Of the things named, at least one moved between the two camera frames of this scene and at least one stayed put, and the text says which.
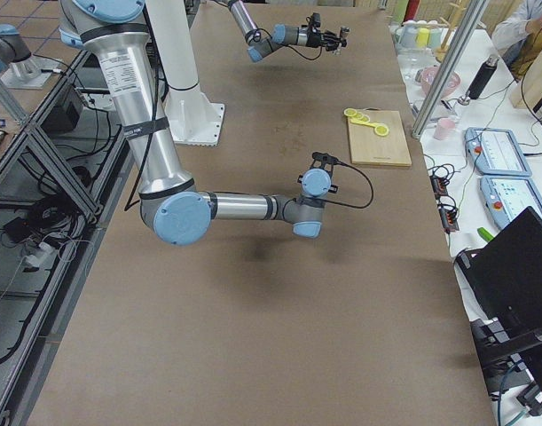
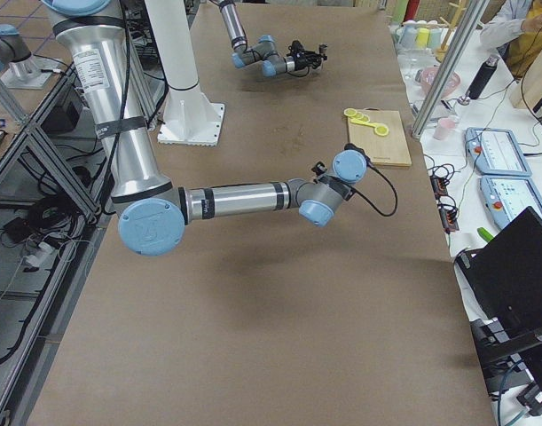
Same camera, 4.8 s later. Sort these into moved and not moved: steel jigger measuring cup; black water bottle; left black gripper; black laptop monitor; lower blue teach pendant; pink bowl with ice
Moved: steel jigger measuring cup; left black gripper
Not moved: pink bowl with ice; lower blue teach pendant; black water bottle; black laptop monitor
